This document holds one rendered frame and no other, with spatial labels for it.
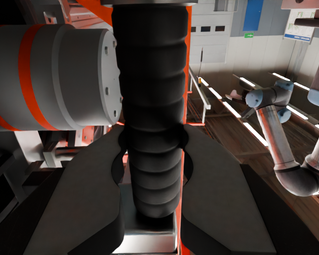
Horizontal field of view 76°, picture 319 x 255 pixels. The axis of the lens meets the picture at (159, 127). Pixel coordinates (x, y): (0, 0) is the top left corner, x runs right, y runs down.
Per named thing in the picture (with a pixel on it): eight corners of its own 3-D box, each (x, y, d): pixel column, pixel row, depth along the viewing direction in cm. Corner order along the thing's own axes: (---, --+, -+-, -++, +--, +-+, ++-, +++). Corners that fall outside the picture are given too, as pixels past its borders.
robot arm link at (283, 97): (280, 86, 87) (273, 109, 92) (299, 82, 90) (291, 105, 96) (266, 80, 93) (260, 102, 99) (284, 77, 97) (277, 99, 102)
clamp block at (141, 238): (47, 235, 14) (66, 273, 17) (178, 233, 14) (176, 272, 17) (74, 181, 19) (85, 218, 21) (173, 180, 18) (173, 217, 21)
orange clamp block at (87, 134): (53, 142, 54) (68, 147, 63) (83, 141, 54) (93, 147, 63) (56, 117, 56) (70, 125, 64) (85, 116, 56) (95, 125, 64)
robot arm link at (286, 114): (294, 107, 94) (289, 123, 99) (275, 98, 103) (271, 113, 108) (282, 110, 92) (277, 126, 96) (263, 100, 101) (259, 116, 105)
